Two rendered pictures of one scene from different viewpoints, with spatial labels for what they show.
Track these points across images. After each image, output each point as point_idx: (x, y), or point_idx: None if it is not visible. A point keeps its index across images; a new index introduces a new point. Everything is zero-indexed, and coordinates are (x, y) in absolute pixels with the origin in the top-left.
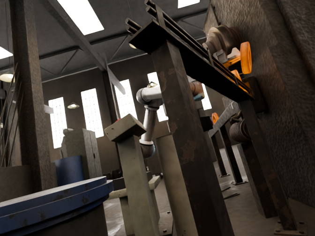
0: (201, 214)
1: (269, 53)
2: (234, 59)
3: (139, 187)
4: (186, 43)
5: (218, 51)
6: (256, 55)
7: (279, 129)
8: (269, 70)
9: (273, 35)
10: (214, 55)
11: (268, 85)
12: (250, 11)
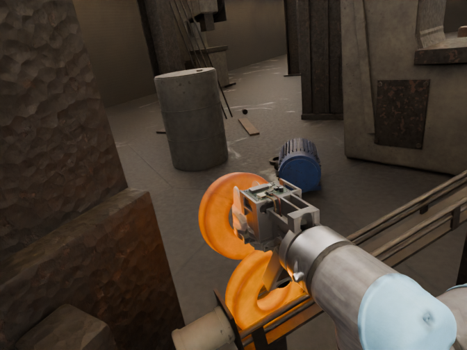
0: None
1: (150, 210)
2: None
3: None
4: (463, 184)
5: (289, 182)
6: (1, 217)
7: None
8: (140, 260)
9: (119, 160)
10: (299, 196)
11: (125, 312)
12: (7, 12)
